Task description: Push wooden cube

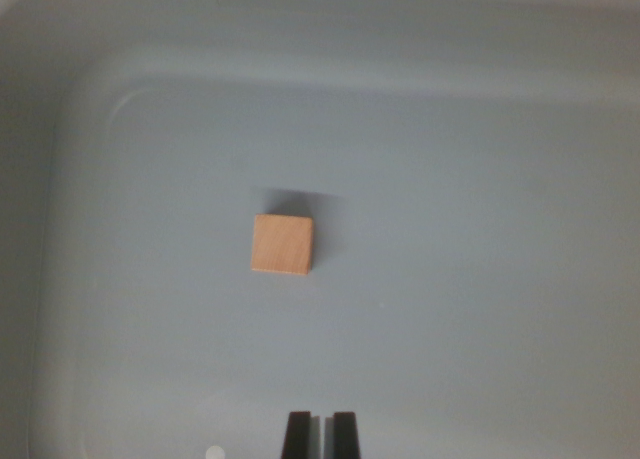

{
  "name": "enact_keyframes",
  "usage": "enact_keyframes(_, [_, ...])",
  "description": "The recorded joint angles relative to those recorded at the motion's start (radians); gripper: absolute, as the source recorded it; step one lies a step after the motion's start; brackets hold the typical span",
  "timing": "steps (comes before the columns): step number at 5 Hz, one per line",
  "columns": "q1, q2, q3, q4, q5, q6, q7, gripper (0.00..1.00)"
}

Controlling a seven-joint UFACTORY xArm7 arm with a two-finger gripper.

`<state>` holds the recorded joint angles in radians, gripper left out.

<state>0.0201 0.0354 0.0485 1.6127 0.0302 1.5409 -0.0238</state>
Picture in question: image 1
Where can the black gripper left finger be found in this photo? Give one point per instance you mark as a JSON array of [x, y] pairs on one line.
[[297, 436]]

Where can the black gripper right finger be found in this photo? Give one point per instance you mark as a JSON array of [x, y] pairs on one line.
[[346, 436]]

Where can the wooden cube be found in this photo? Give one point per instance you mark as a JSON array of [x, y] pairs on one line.
[[282, 243]]

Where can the grey plastic bin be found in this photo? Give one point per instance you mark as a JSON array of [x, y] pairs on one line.
[[450, 179]]

